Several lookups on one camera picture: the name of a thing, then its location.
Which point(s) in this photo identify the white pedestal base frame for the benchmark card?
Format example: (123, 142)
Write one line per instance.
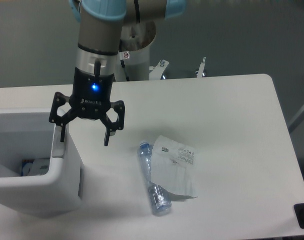
(158, 72)

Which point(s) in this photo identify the crumpled white plastic wrapper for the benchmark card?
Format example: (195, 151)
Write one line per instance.
(175, 165)

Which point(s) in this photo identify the white push-lid trash can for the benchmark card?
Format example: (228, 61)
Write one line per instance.
(26, 133)

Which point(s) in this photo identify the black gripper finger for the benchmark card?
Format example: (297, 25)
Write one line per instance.
(61, 121)
(112, 127)

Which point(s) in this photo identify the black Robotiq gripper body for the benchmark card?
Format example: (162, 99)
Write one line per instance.
(90, 98)

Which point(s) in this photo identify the white frame at right edge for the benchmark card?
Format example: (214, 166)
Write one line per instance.
(296, 120)

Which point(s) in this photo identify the clear plastic water bottle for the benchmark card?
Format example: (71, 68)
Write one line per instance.
(159, 200)

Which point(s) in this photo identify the trash inside the can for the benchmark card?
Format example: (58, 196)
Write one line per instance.
(35, 167)

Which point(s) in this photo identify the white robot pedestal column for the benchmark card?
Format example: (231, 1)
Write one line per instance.
(133, 59)

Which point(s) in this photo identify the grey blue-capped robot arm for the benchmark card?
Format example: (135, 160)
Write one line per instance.
(101, 23)

